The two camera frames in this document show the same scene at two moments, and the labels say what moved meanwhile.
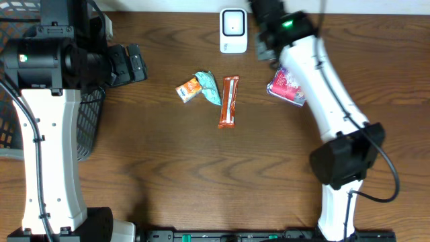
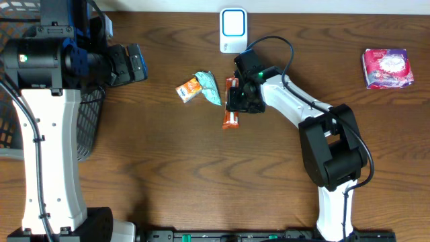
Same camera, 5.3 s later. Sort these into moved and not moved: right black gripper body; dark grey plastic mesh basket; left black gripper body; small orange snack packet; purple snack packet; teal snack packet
Moved: right black gripper body; purple snack packet
Not moved: left black gripper body; teal snack packet; dark grey plastic mesh basket; small orange snack packet
